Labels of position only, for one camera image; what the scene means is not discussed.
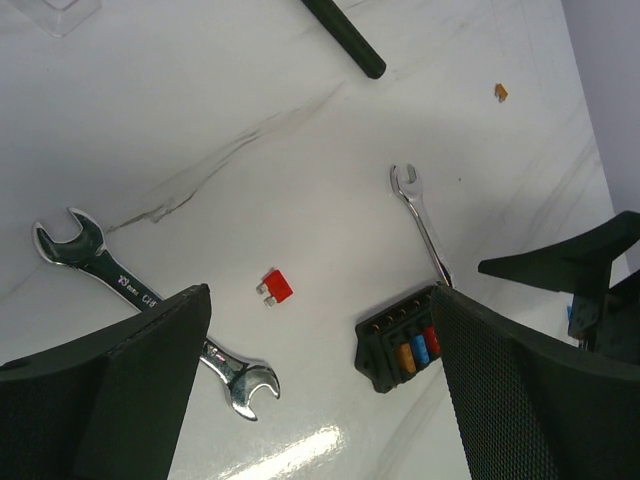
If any orange blade fuse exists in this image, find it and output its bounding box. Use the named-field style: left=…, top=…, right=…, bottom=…
left=494, top=83, right=509, bottom=103

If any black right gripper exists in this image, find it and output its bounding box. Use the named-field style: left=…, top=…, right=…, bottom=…
left=478, top=211, right=639, bottom=353

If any small chrome combination wrench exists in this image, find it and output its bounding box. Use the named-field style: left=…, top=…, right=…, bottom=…
left=390, top=164, right=454, bottom=288

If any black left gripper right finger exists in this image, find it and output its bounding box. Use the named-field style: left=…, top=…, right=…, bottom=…
left=431, top=286, right=639, bottom=479

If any claw hammer black handle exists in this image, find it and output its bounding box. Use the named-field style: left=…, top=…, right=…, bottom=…
left=302, top=0, right=387, bottom=80

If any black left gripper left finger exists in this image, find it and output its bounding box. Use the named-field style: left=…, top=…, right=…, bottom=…
left=1, top=284, right=211, bottom=479

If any clear plastic fuse box cover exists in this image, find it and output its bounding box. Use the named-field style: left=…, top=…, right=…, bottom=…
left=14, top=0, right=102, bottom=38

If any red blade fuse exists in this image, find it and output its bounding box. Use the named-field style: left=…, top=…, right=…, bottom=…
left=256, top=269, right=293, bottom=308

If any large chrome open-end wrench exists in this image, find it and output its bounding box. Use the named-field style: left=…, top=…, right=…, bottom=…
left=32, top=207, right=281, bottom=422

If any black fuse box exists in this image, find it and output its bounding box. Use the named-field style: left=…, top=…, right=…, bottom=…
left=354, top=286, right=441, bottom=394

